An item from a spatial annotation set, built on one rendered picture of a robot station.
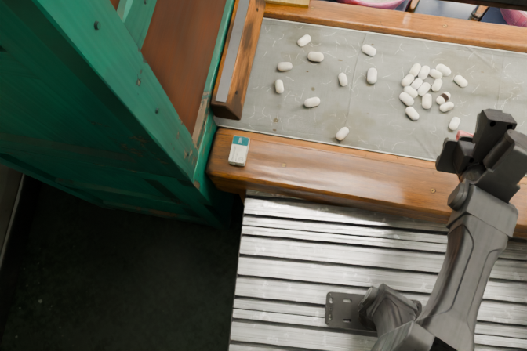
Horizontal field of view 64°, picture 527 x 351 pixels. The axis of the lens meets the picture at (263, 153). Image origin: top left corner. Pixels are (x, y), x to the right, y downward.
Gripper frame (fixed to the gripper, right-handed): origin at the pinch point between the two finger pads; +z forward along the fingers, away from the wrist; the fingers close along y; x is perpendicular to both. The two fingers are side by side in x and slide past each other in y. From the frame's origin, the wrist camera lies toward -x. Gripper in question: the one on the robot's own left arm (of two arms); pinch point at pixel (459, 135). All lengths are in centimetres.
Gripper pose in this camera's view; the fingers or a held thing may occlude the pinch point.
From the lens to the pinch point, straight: 90.5
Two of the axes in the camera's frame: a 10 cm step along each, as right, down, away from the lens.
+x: -0.9, 8.3, 5.4
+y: -9.8, -1.7, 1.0
